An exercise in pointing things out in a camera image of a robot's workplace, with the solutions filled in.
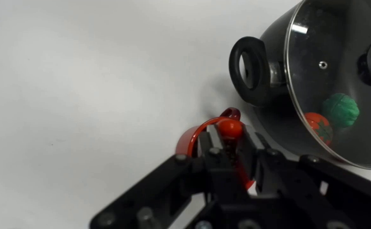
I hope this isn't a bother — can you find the glass pot lid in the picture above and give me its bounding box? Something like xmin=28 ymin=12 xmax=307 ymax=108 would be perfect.
xmin=284 ymin=0 xmax=371 ymax=170

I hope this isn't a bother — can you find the black cooking pot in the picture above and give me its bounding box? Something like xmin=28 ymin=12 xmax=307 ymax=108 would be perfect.
xmin=229 ymin=0 xmax=371 ymax=170

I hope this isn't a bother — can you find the red spoon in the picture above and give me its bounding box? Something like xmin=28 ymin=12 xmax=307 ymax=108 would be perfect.
xmin=216 ymin=118 xmax=246 ymax=178

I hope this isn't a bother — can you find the green toy vegetable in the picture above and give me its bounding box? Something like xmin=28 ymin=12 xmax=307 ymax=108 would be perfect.
xmin=322 ymin=93 xmax=360 ymax=128

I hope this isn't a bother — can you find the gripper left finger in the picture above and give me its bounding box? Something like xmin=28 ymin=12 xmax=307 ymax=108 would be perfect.
xmin=89 ymin=125 xmax=242 ymax=229

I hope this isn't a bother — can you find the red cup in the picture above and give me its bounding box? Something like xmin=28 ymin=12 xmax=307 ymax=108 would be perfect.
xmin=175 ymin=108 xmax=256 ymax=190

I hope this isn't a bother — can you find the toy tomato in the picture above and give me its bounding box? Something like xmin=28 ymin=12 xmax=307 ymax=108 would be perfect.
xmin=304 ymin=112 xmax=334 ymax=146

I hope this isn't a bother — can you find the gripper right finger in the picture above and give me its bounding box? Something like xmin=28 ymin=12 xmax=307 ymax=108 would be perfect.
xmin=239 ymin=125 xmax=371 ymax=229

